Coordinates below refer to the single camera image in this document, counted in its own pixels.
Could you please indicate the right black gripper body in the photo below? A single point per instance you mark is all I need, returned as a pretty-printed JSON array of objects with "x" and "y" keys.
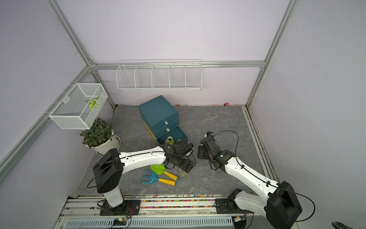
[{"x": 202, "y": 154}]

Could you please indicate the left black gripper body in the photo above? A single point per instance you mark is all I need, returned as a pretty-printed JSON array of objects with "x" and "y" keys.
[{"x": 183, "y": 163}]

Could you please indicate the teal three-drawer cabinet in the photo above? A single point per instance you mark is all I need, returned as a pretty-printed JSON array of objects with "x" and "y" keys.
[{"x": 162, "y": 120}]

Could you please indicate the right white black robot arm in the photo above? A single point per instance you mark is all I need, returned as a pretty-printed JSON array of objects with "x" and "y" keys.
[{"x": 275, "y": 201}]

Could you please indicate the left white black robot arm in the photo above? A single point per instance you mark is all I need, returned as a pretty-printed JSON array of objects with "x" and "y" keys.
[{"x": 109, "y": 169}]

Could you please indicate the green toy shovel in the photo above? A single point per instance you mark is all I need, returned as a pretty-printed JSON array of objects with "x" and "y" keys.
[{"x": 160, "y": 169}]

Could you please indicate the blue toy rake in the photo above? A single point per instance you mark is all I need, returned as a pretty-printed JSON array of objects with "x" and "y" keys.
[{"x": 153, "y": 177}]

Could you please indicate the potted green plant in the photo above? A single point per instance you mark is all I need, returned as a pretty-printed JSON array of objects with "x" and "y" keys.
[{"x": 101, "y": 137}]

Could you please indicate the green leaf toy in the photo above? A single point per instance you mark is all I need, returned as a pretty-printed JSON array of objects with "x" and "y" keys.
[{"x": 94, "y": 103}]

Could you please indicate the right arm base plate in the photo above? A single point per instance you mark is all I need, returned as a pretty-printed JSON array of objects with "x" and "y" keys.
[{"x": 226, "y": 206}]

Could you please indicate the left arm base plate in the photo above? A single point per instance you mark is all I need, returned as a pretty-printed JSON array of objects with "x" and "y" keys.
[{"x": 128, "y": 207}]

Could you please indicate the white wire wall shelf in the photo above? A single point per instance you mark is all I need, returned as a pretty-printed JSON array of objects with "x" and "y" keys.
[{"x": 159, "y": 75}]

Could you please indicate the white wire mesh basket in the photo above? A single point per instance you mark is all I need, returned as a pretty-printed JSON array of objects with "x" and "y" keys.
[{"x": 73, "y": 112}]

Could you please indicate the white vented cable duct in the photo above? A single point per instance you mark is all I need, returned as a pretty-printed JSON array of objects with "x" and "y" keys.
[{"x": 156, "y": 223}]

